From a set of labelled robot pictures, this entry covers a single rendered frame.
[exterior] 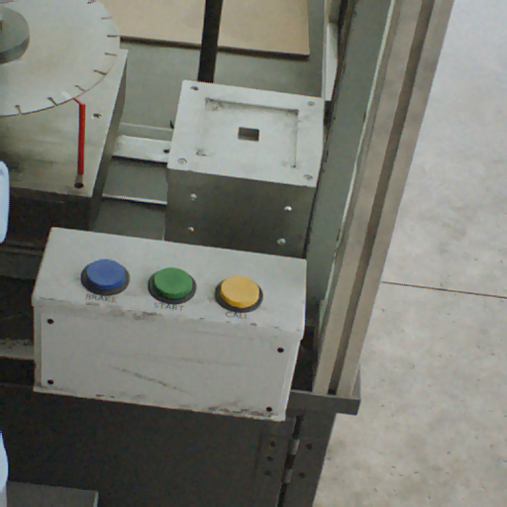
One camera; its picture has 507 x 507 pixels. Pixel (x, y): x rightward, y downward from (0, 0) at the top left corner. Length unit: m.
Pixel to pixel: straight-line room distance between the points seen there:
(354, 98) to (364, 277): 0.18
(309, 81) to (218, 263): 0.61
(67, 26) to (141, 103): 0.26
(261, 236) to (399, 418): 0.98
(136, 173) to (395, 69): 0.61
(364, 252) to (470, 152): 1.84
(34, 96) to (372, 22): 0.43
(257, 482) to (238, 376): 0.28
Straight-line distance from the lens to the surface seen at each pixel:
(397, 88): 1.09
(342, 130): 1.25
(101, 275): 1.24
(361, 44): 1.19
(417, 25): 1.06
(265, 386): 1.29
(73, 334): 1.26
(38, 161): 1.47
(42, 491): 1.26
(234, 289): 1.24
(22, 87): 1.42
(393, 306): 2.57
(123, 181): 1.59
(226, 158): 1.41
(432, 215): 2.82
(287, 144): 1.45
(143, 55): 1.84
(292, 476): 1.52
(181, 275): 1.24
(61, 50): 1.48
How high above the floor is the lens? 1.77
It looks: 43 degrees down
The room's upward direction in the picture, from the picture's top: 9 degrees clockwise
